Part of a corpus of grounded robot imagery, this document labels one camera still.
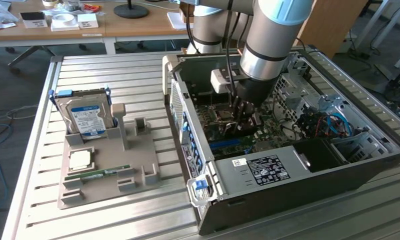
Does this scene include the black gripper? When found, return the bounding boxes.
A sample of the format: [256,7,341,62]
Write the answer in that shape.
[234,76,277,106]

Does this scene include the CPU socket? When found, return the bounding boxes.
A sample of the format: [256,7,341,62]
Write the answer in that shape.
[208,99,241,123]

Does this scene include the perforated silver drive cage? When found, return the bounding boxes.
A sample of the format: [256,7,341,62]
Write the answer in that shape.
[272,72,343,121]

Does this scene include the green motherboard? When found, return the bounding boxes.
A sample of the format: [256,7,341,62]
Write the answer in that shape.
[194,99,297,161]

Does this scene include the blue expansion slot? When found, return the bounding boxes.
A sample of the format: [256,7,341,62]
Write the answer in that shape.
[208,139,241,150]

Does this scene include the grey power supply unit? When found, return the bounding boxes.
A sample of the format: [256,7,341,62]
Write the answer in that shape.
[214,146,313,196]

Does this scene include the white paper stack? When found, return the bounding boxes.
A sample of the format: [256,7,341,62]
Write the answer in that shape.
[166,11,194,31]

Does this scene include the wooden cabinet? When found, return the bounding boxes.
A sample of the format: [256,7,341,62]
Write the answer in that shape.
[294,0,371,59]

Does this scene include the small cardboard box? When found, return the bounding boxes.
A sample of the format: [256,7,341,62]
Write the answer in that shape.
[178,2,196,25]

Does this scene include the silver disk bay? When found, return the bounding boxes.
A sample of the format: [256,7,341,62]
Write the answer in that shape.
[329,131,393,165]

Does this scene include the blue case release latch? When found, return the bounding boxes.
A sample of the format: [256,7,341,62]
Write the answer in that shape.
[192,178,209,193]

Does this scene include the open PC case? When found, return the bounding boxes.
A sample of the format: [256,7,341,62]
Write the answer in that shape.
[161,44,400,236]

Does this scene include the black round lamp base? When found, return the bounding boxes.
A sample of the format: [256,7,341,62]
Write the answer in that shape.
[112,0,150,20]

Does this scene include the hard disk in blue caddy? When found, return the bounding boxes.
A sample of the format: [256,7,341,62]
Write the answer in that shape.
[48,84,113,141]

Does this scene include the grey parts rack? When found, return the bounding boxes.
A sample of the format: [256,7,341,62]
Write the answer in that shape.
[56,102,162,210]

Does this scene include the green RAM stick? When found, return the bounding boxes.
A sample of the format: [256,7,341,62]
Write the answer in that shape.
[64,164,132,181]

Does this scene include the white cube box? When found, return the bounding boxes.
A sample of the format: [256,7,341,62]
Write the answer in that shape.
[76,12,100,30]

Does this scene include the silver CPU chip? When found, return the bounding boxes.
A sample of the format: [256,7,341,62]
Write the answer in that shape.
[68,150,93,172]

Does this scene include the orange small item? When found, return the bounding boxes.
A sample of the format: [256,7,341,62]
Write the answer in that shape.
[81,3,102,13]

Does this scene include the white tape roll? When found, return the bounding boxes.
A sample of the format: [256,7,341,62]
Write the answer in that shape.
[50,13,78,27]

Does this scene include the flat white box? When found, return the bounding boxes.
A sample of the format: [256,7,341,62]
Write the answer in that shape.
[49,21,81,33]

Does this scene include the clear bag with parts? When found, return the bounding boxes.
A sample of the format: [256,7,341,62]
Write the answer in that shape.
[41,0,85,16]

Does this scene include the white box with black top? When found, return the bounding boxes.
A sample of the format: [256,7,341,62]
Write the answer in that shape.
[18,11,49,29]

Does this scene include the crumpled plastic bag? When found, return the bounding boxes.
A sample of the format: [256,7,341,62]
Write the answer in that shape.
[0,0,20,24]

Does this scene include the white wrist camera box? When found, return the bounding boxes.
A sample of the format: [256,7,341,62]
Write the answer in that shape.
[209,69,242,94]

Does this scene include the black camera cable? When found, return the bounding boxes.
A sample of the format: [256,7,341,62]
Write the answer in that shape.
[222,0,244,103]

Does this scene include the red wire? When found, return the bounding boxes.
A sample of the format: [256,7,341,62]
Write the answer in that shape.
[312,117,335,138]

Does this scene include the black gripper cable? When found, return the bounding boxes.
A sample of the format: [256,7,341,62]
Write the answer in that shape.
[293,36,305,52]

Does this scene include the blue data wire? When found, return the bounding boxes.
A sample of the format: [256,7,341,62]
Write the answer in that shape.
[325,112,353,137]

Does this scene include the grey floor cable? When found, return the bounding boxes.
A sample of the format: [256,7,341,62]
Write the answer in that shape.
[0,104,40,121]

